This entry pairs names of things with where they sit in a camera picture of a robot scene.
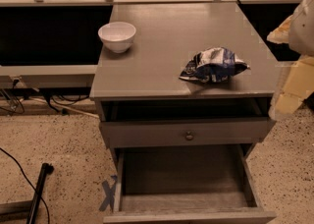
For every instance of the white bowl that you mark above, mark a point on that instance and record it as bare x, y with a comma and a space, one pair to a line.
118, 37

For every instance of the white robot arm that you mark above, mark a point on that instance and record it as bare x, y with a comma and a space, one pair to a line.
305, 10

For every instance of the closed upper drawer with knob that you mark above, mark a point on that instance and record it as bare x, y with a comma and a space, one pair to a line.
185, 132

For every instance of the grey wooden drawer cabinet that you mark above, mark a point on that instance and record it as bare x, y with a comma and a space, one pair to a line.
180, 112

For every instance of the open middle drawer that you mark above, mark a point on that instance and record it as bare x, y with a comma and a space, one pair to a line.
209, 184

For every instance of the blue tape cross mark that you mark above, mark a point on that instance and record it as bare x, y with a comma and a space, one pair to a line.
109, 191

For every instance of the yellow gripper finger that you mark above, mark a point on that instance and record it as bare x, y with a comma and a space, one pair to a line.
296, 81

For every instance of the blue chip bag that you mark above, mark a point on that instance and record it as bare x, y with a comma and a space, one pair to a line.
213, 65

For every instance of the black metal stand leg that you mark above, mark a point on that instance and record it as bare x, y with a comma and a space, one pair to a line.
46, 169

